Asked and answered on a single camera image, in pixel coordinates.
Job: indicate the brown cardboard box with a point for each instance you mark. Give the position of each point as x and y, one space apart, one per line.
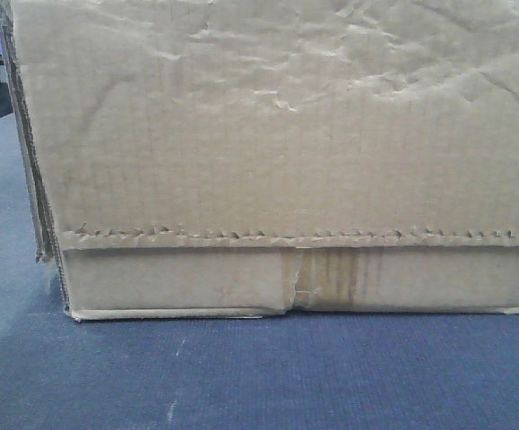
248 158

